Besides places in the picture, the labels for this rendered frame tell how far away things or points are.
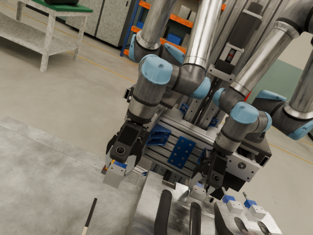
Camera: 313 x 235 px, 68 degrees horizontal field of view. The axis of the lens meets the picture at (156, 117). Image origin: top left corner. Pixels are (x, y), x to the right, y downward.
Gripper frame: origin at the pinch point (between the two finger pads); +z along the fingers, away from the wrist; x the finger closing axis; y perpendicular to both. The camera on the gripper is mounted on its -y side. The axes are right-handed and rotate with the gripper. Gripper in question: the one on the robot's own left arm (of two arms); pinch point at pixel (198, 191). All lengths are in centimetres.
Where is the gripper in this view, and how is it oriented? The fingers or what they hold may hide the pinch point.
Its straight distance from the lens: 89.2
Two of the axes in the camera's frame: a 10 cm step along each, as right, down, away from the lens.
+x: -9.2, -4.0, 0.0
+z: -3.6, 8.3, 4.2
